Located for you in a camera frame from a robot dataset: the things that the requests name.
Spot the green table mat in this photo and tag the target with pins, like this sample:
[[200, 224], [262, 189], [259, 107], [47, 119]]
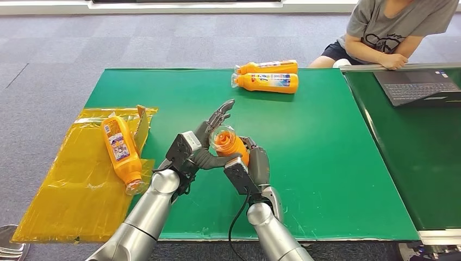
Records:
[[306, 144]]

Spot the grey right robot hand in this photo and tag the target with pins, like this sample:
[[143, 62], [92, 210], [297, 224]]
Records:
[[260, 167]]

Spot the person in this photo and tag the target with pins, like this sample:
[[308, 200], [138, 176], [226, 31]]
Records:
[[389, 21]]

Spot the yellow plastic sheet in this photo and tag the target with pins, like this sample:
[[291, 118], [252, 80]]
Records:
[[65, 209]]

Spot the green table with metal rim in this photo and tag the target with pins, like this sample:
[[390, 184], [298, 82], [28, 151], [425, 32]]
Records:
[[425, 162]]

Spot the orange bottle with white label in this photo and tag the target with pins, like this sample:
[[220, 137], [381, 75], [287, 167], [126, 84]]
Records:
[[122, 155]]

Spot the white round stool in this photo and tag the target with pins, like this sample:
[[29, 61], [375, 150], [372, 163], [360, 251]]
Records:
[[341, 64]]

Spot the dark grey laptop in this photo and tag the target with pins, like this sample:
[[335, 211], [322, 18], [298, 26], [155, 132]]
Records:
[[414, 88]]

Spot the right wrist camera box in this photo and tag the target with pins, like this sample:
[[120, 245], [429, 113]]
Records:
[[239, 178]]

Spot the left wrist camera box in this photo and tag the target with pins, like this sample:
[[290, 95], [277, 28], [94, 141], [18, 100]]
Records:
[[182, 149]]

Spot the silver metal base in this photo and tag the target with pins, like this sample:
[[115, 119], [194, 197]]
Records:
[[10, 245]]

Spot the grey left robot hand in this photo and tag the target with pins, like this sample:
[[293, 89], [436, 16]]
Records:
[[212, 160]]

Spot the dark equipment under table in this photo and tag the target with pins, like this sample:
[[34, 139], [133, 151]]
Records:
[[432, 254]]

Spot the orange bottle with blue label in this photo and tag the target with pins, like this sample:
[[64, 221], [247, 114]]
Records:
[[270, 83]]

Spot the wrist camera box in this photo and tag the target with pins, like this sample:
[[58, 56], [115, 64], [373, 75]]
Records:
[[182, 149], [239, 178]]

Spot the orange bottle with narrow label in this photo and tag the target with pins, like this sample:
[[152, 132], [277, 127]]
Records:
[[273, 67]]

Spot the person's right hand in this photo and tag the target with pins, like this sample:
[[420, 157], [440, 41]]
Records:
[[395, 62]]

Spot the orange bottle with clear cap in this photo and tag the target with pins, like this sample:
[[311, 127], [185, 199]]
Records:
[[230, 146]]

